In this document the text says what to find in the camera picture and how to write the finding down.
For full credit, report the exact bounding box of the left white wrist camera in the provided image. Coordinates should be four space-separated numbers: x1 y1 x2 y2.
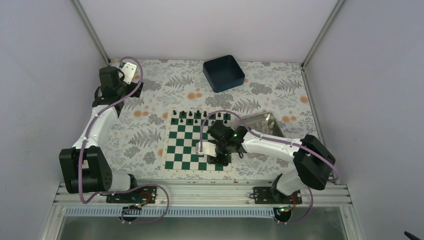
119 62 137 85

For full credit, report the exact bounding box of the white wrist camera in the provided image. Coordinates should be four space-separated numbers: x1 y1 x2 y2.
195 141 217 157
119 62 137 85

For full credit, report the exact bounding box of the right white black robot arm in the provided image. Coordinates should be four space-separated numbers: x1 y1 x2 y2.
196 120 335 204

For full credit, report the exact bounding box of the floral patterned table mat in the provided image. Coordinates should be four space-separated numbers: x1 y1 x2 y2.
102 59 318 180

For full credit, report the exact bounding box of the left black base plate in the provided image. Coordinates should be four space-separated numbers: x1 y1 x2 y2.
106 186 157 205

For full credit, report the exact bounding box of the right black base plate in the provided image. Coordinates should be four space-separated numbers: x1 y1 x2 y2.
249 186 303 205

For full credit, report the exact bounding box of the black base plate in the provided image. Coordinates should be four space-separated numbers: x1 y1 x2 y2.
106 186 157 205
249 186 303 205

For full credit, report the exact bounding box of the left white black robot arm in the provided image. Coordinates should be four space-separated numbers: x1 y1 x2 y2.
58 62 143 203

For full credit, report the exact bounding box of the metal tray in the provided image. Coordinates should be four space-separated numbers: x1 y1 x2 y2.
237 111 286 159

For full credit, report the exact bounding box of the aluminium rail frame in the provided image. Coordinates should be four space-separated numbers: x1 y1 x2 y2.
41 180 363 240

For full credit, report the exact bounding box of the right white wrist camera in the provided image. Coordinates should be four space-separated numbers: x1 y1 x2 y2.
195 141 217 157

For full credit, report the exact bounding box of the green white chess board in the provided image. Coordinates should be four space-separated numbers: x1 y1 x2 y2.
161 109 236 177

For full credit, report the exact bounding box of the dark blue square bin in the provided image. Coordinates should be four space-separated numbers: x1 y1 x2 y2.
203 55 246 93

